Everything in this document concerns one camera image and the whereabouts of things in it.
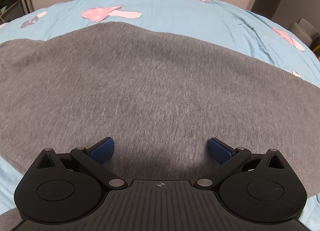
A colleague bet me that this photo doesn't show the grey knit pants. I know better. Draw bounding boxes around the grey knit pants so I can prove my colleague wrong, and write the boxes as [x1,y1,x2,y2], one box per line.
[1,22,319,196]

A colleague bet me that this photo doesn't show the grey chair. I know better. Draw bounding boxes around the grey chair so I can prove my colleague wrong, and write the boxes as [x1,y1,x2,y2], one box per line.
[289,18,319,47]

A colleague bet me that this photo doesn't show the light blue mushroom bedsheet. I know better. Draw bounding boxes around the light blue mushroom bedsheet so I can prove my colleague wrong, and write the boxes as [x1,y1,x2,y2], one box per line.
[1,0,319,230]

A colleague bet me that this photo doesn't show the grey bedside drawer cabinet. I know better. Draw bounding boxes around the grey bedside drawer cabinet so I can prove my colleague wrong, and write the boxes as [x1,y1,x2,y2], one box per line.
[0,0,25,24]

